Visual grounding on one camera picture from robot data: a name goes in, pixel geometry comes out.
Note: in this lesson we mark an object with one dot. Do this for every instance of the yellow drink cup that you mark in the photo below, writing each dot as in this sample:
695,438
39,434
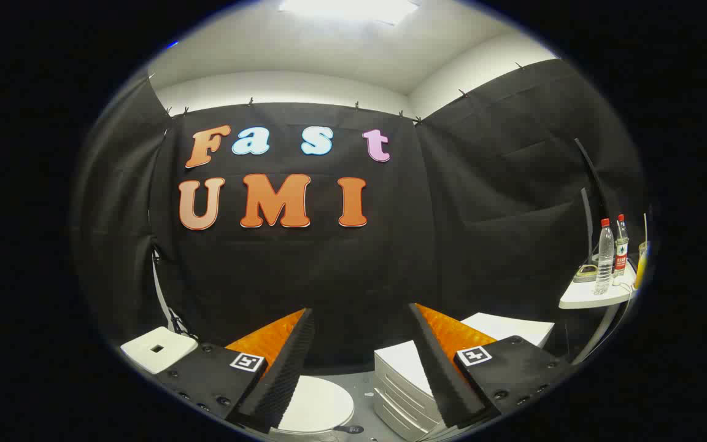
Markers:
641,267

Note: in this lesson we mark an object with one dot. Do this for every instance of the white toilet lid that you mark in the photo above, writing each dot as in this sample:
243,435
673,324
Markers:
323,405

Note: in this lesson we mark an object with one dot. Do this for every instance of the black backdrop cloth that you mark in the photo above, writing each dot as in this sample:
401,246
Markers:
341,276

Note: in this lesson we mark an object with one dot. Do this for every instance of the ceiling light panel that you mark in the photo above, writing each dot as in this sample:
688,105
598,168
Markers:
347,9

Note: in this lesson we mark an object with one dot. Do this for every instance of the red label water bottle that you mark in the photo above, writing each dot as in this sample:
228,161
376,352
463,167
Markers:
621,258

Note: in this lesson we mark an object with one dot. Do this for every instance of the white side table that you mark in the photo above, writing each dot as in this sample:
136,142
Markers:
580,298

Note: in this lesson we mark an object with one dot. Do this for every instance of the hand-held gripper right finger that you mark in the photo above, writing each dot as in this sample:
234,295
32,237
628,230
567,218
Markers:
439,368

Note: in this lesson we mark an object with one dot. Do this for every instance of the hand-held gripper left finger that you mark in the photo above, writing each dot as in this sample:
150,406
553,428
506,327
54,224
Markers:
286,368

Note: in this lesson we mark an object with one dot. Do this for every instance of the clear plastic water bottle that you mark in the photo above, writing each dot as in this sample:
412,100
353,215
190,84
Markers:
604,258

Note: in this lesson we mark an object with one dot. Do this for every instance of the white toilet tank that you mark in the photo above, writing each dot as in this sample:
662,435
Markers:
142,355

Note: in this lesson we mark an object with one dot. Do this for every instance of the white drawer cabinet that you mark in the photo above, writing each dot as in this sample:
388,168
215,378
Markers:
399,363

